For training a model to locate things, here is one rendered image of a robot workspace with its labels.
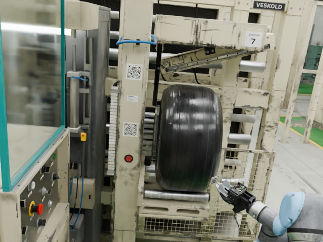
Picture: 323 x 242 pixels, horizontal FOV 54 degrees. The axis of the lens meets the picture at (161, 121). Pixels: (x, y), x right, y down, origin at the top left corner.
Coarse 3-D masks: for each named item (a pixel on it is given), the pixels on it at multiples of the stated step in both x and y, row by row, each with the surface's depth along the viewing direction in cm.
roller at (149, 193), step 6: (150, 192) 161; (156, 192) 162; (162, 192) 162; (168, 192) 162; (174, 192) 162; (180, 192) 163; (186, 192) 163; (192, 192) 164; (162, 198) 163; (168, 198) 162; (174, 198) 162; (180, 198) 162; (186, 198) 162; (192, 198) 162; (198, 198) 162; (204, 198) 162; (210, 198) 163
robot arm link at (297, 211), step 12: (288, 192) 104; (300, 192) 103; (288, 204) 100; (300, 204) 98; (312, 204) 98; (288, 216) 98; (300, 216) 97; (312, 216) 96; (288, 228) 100; (300, 228) 96; (312, 228) 95; (300, 240) 96; (312, 240) 95
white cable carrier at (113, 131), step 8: (112, 88) 153; (112, 96) 154; (112, 104) 155; (112, 112) 157; (112, 120) 158; (112, 128) 159; (112, 136) 161; (112, 144) 162; (112, 152) 163; (112, 160) 165; (112, 168) 166
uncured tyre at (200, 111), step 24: (168, 96) 152; (192, 96) 151; (216, 96) 156; (168, 120) 144; (192, 120) 143; (216, 120) 144; (168, 144) 142; (192, 144) 141; (216, 144) 143; (168, 168) 145; (192, 168) 144; (216, 168) 148
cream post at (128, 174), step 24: (144, 0) 140; (144, 24) 143; (144, 48) 147; (144, 72) 150; (120, 96) 153; (144, 96) 153; (120, 120) 157; (144, 120) 169; (120, 144) 161; (120, 168) 165; (120, 192) 169; (120, 216) 174; (120, 240) 179
